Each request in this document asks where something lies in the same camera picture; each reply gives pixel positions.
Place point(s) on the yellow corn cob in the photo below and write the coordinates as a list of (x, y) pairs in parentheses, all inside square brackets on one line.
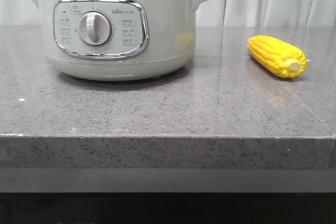
[(282, 59)]

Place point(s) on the pale green electric pot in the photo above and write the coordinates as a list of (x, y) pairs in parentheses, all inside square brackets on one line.
[(118, 40)]

